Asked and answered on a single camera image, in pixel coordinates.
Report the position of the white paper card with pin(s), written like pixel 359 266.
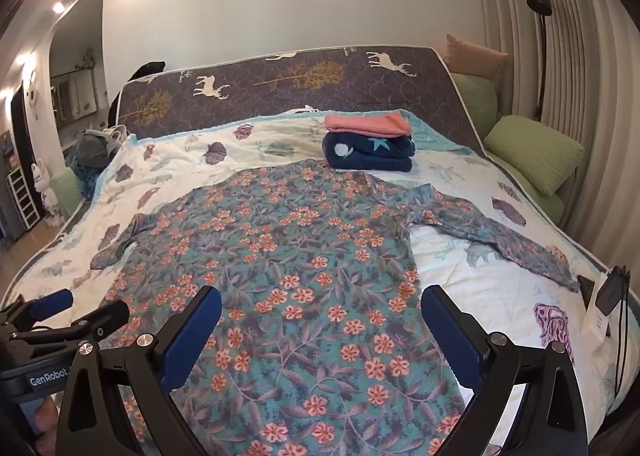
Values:
pixel 597 321

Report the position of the folded pink garment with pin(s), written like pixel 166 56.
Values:
pixel 365 124

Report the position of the teal floral long-sleeved shirt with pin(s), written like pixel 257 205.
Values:
pixel 300 261

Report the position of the green cushion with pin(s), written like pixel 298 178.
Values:
pixel 65 191

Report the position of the white cat figurine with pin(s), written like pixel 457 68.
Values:
pixel 47 196

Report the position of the beige pleated curtain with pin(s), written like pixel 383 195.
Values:
pixel 590 86

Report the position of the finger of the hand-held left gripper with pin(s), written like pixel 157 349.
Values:
pixel 50 303
pixel 100 323

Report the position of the folded navy star-print garment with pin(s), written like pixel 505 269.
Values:
pixel 370 159

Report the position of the black small device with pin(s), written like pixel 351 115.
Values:
pixel 612 288

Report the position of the person's left hand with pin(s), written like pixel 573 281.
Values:
pixel 45 421

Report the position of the black item behind mattress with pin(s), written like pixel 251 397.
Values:
pixel 150 69

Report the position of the white wall ornament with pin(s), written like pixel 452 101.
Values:
pixel 31 96

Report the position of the pile of grey-blue clothes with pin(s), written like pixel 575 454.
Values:
pixel 92 151

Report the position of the grey deer-print mattress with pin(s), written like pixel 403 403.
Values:
pixel 300 96

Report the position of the white sea-print quilt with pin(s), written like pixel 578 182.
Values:
pixel 450 256

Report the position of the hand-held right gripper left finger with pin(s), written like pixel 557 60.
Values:
pixel 192 336

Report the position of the orange pillow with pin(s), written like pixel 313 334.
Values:
pixel 472 59

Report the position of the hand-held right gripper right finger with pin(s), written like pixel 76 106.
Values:
pixel 452 341

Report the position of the green pillow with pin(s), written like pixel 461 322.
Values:
pixel 475 104
pixel 545 206
pixel 535 151

